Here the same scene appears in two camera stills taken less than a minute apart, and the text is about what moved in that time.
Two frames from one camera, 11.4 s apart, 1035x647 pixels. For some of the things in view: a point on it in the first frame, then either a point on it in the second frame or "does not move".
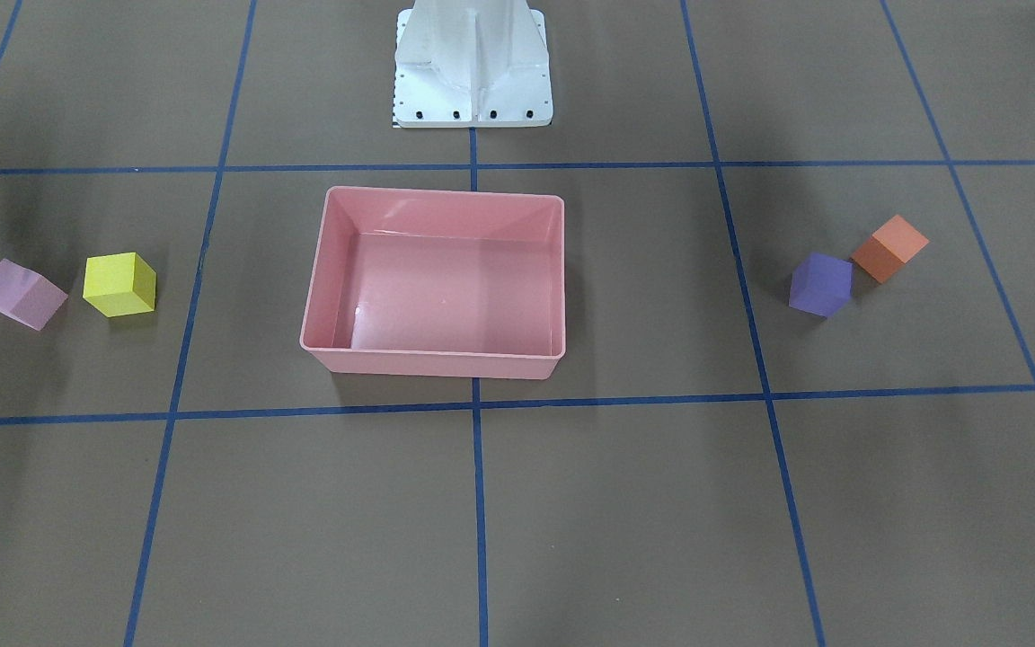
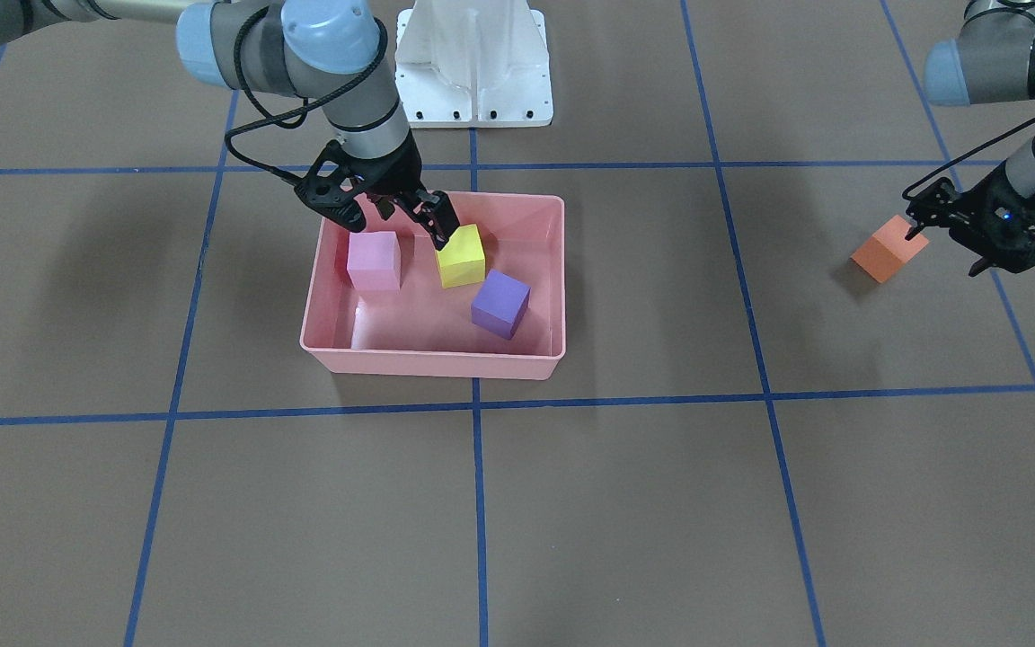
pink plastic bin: [437, 284] does not move
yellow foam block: [119, 284] -> [462, 261]
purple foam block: [821, 285] -> [500, 304]
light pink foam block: [22, 295] -> [374, 261]
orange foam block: [896, 243] does not move
